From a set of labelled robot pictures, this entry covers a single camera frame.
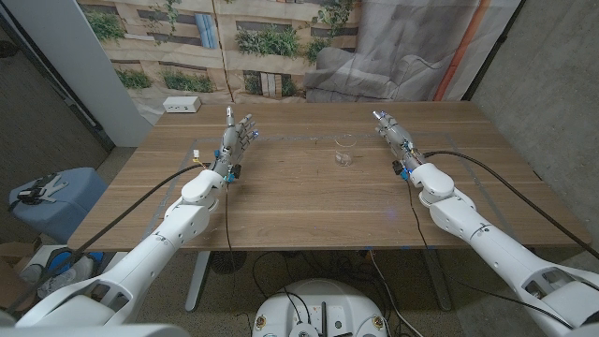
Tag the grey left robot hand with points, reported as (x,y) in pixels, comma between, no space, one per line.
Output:
(230,145)

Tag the cardboard box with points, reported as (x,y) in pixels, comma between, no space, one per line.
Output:
(16,255)

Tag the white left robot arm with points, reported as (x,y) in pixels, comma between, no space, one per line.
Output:
(154,253)

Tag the blue upholstered stool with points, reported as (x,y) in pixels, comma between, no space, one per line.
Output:
(65,210)

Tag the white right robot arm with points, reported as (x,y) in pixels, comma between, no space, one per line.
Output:
(491,248)

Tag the grey table leg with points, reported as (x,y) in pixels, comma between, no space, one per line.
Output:
(437,281)

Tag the printed fabric backdrop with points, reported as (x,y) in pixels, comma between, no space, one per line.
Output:
(281,47)

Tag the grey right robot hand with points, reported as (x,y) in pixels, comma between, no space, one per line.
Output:
(400,140)

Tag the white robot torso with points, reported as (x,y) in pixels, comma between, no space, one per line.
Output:
(93,331)

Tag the white column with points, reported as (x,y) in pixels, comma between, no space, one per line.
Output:
(70,56)

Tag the grey sneaker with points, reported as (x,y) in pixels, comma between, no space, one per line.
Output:
(65,281)

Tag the white power strip box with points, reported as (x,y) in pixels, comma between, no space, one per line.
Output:
(181,104)

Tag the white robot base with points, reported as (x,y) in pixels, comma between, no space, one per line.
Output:
(318,304)

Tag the round black floor fan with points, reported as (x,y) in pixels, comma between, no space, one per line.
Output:
(228,262)

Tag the white table leg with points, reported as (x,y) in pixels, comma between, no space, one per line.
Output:
(196,285)

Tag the black and white tool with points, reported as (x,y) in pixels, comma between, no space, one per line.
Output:
(42,189)

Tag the clear glass beaker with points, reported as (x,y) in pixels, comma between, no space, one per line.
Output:
(344,159)

